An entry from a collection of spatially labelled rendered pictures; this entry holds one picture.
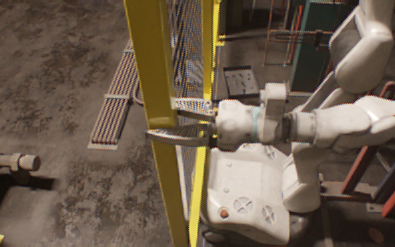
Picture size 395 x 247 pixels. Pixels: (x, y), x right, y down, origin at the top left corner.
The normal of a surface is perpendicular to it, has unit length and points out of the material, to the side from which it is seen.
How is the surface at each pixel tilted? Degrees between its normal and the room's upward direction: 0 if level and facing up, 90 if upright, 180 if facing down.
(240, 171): 0
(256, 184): 0
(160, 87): 90
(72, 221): 0
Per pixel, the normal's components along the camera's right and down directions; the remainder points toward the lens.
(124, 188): -0.03, -0.67
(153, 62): -0.09, 0.74
